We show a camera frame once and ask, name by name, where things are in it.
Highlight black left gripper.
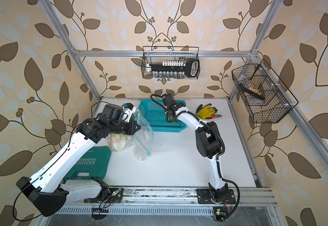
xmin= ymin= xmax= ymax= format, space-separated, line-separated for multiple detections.
xmin=107 ymin=119 xmax=141 ymax=135

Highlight clear plastic bag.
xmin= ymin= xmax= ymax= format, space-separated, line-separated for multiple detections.
xmin=133 ymin=110 xmax=154 ymax=161

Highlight clear pink-dotted zipper bag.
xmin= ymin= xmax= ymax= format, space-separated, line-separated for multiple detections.
xmin=107 ymin=134 xmax=133 ymax=152

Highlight pale chinese cabbage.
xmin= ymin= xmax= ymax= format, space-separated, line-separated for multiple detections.
xmin=168 ymin=116 xmax=180 ymax=123

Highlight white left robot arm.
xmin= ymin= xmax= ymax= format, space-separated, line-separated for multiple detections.
xmin=16 ymin=103 xmax=141 ymax=217

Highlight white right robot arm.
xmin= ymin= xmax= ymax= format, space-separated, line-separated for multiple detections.
xmin=161 ymin=94 xmax=228 ymax=203

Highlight teal plastic basket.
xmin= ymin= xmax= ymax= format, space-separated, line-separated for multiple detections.
xmin=138 ymin=99 xmax=187 ymax=132

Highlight yellow black work glove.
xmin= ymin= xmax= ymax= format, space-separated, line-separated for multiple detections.
xmin=196 ymin=104 xmax=217 ymax=120

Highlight black socket bit holder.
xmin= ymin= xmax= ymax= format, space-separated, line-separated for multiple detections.
xmin=142 ymin=58 xmax=200 ymax=79

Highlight green plastic tool case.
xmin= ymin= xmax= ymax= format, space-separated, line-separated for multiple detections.
xmin=64 ymin=146 xmax=112 ymax=180

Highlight black brush in basket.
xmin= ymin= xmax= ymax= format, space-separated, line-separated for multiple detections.
xmin=239 ymin=83 xmax=265 ymax=100

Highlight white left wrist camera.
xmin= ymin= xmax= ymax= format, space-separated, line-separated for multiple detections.
xmin=122 ymin=103 xmax=137 ymax=122

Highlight red handled pliers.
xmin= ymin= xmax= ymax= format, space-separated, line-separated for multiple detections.
xmin=207 ymin=114 xmax=222 ymax=119

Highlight black wire basket back wall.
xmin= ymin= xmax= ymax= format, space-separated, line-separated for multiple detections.
xmin=141 ymin=45 xmax=200 ymax=80

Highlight black wire basket wall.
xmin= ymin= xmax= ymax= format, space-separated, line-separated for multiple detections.
xmin=231 ymin=59 xmax=299 ymax=123
xmin=141 ymin=45 xmax=200 ymax=80

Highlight black wire basket right wall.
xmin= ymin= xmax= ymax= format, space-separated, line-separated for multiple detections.
xmin=231 ymin=59 xmax=299 ymax=123

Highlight black corrugated cable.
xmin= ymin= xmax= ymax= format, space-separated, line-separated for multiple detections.
xmin=149 ymin=94 xmax=241 ymax=221

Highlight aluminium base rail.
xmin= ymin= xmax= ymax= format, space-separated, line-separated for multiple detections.
xmin=57 ymin=187 xmax=278 ymax=216

